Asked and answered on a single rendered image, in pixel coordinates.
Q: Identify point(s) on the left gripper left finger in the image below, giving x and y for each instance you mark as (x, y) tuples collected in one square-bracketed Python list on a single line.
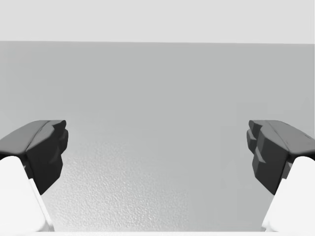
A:
[(37, 157)]

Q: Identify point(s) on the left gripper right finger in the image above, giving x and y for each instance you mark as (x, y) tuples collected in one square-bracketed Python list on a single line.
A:
[(273, 157)]

